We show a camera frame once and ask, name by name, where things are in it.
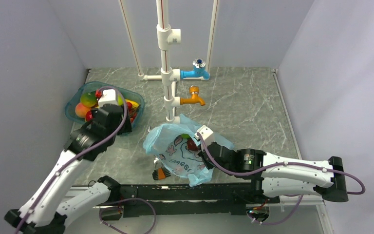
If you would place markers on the light blue plastic bag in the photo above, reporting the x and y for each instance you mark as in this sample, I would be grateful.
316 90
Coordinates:
167 144

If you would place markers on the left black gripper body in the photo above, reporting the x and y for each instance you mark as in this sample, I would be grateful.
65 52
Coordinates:
126 126

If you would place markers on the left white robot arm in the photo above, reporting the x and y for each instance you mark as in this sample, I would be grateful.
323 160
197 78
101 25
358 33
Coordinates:
46 212

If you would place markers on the fake dark red fruit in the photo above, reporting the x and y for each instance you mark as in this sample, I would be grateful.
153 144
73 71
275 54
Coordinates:
191 146

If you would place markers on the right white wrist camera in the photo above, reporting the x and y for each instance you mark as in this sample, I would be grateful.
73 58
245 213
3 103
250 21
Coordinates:
205 134

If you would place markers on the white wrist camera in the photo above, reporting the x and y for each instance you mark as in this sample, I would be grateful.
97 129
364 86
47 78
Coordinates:
205 134
108 96

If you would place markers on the fake green red mango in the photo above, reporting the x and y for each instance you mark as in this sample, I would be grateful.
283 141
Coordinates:
88 99

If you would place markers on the fake strawberries bunch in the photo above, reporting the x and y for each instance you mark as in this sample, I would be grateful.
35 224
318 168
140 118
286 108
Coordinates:
132 116

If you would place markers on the blue plastic faucet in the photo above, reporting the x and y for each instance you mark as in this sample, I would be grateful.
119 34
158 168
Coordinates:
199 71

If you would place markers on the silver combination wrench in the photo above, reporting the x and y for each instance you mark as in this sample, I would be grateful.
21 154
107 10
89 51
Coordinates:
156 162

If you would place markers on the fake peach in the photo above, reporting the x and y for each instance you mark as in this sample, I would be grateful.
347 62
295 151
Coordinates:
81 110

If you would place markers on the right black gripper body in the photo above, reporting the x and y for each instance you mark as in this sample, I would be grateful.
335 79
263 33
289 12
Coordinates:
201 154

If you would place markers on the teal plastic fruit basket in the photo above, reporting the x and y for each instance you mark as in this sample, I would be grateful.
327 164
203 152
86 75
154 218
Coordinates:
92 86

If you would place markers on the fake yellow banana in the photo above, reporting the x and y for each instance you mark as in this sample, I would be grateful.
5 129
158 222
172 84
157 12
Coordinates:
132 105

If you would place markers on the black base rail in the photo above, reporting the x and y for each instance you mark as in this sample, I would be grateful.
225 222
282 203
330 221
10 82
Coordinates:
180 199

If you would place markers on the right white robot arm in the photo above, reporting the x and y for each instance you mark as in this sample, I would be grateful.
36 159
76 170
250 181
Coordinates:
275 175

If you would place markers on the fake red apple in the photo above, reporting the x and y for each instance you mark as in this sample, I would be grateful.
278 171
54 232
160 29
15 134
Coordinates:
88 116

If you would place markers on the white pvc pipe stand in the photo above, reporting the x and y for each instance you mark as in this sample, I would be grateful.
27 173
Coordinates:
166 37

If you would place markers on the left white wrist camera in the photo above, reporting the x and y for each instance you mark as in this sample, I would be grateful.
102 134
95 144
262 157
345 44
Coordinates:
108 96

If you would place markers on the orange plastic faucet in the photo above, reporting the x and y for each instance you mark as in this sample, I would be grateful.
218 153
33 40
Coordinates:
194 97

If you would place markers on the black orange small brush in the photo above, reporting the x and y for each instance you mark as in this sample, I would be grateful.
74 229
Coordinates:
161 173

